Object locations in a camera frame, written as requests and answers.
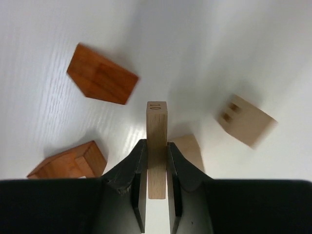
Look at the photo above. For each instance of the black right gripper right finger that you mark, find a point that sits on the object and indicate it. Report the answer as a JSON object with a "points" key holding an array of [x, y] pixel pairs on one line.
{"points": [[187, 199]]}

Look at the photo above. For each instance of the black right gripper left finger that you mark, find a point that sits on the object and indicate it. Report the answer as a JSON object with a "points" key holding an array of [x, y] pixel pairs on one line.
{"points": [[123, 208]]}

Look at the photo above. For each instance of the light wood block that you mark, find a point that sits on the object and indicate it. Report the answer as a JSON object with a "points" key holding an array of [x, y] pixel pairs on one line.
{"points": [[189, 147]]}

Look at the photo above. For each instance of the light long wood plank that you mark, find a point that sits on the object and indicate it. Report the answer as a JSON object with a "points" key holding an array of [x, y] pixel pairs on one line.
{"points": [[156, 130]]}

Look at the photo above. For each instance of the light wood cube with holes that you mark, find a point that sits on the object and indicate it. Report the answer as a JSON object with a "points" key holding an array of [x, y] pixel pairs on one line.
{"points": [[244, 121]]}

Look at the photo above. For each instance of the dark orange notched block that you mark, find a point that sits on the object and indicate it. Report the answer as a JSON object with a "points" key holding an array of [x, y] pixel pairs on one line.
{"points": [[85, 160]]}

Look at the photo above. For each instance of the dark orange wood cube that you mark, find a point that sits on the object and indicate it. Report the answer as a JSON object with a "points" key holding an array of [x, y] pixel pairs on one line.
{"points": [[100, 78]]}

